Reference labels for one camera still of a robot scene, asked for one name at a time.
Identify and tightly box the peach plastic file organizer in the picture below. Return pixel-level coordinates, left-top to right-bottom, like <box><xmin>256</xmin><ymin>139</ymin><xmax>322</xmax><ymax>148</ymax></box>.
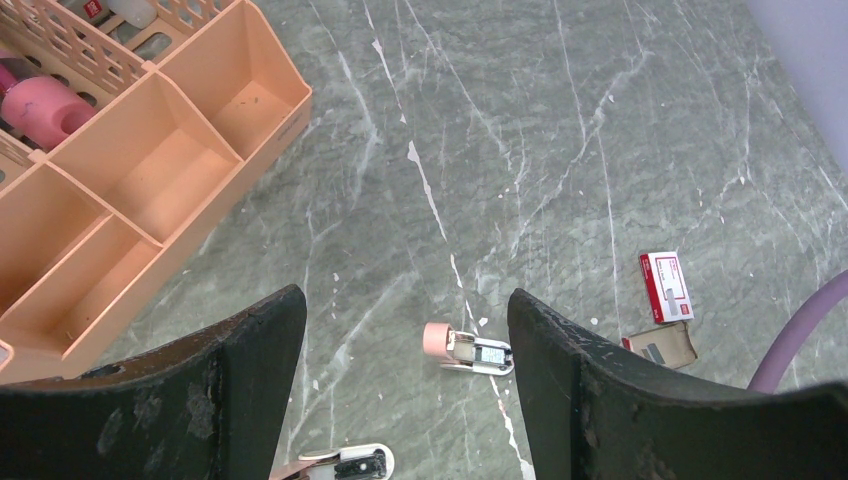
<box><xmin>1</xmin><ymin>1</ymin><xmax>312</xmax><ymax>384</ymax></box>

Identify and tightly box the cardboard staple tray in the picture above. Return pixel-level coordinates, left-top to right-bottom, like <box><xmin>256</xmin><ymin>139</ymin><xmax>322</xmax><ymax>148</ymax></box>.
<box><xmin>621</xmin><ymin>321</ymin><xmax>698</xmax><ymax>369</ymax></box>

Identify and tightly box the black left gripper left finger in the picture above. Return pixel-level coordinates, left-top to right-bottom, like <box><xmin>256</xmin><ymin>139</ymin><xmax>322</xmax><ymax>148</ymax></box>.
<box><xmin>1</xmin><ymin>285</ymin><xmax>307</xmax><ymax>479</ymax></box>

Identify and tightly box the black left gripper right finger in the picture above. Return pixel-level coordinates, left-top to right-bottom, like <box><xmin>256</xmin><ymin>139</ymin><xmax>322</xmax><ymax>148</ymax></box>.
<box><xmin>507</xmin><ymin>289</ymin><xmax>847</xmax><ymax>479</ymax></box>

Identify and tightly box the small staple box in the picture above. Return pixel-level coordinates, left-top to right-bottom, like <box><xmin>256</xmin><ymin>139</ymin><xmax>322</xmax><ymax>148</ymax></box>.
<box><xmin>639</xmin><ymin>251</ymin><xmax>695</xmax><ymax>325</ymax></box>

